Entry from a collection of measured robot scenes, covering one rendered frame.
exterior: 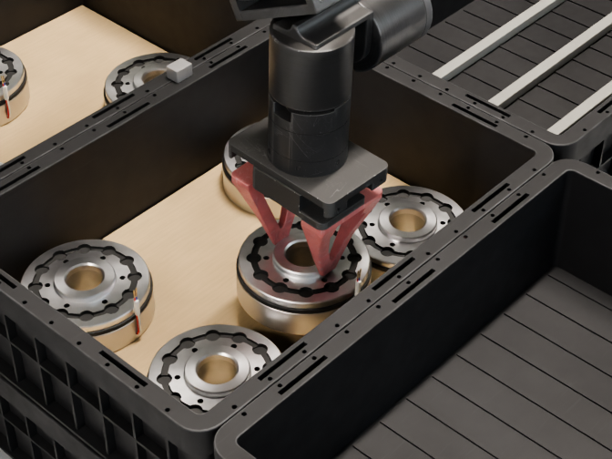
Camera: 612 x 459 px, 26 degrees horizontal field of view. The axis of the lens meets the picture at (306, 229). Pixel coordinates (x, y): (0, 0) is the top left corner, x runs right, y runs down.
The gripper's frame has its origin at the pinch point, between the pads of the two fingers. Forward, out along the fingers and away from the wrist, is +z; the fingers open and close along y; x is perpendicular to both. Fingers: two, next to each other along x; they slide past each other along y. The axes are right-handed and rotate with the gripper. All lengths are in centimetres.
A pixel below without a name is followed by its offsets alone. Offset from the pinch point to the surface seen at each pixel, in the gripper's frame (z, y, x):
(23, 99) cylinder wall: 6.5, 38.1, -1.9
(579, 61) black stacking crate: 6.1, 4.5, -44.9
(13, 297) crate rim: -2.3, 9.0, 20.1
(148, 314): 6.3, 7.9, 9.1
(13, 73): 4.9, 40.2, -2.5
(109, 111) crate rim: -2.5, 20.9, 1.2
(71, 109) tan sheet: 7.6, 34.9, -4.9
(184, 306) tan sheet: 7.3, 7.4, 5.8
